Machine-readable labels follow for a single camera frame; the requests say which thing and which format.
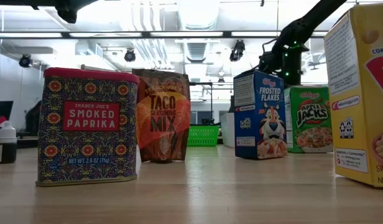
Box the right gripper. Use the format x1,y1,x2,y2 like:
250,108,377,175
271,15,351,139
283,43,306,87

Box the green Apple Jacks cereal box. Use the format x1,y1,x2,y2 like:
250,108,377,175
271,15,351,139
283,85,334,154

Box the blue Frosted Flakes cereal box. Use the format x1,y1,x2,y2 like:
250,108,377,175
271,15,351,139
233,70,288,161

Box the yellow Corn Pops cereal box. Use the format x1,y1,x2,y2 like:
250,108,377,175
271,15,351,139
323,2,383,189

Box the taco seasoning mix packet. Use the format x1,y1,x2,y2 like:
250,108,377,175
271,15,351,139
131,68,192,164

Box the black ceiling spotlight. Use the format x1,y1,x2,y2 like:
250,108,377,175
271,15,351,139
124,48,137,63
18,53,33,68
229,39,246,62

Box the white plastic basket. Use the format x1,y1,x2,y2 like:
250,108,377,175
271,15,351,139
219,112,236,148

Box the green plastic basket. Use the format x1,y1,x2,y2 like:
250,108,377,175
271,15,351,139
187,124,221,147

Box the black monitor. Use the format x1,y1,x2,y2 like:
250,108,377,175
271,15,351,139
0,100,14,127

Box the small dark dropper bottle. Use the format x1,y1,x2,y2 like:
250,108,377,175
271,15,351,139
0,120,18,165

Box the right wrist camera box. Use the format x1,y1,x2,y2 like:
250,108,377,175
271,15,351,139
258,51,285,75

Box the silver ceiling air duct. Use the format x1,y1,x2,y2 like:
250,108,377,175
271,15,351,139
178,0,221,63

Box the black table frame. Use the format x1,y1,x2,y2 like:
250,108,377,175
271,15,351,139
0,136,40,149

